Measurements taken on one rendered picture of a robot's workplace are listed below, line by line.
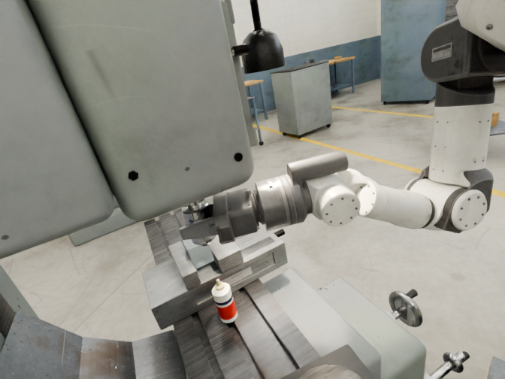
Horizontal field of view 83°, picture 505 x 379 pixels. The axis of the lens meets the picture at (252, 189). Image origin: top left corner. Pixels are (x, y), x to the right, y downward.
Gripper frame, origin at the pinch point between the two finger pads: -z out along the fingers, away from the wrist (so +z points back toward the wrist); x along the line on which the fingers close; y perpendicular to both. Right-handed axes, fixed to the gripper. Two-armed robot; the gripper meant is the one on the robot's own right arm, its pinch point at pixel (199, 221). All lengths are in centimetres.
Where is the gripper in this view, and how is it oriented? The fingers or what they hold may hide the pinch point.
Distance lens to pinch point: 51.1
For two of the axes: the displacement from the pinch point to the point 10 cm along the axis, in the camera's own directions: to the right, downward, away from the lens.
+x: 1.3, 4.0, -9.1
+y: 2.0, 8.8, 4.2
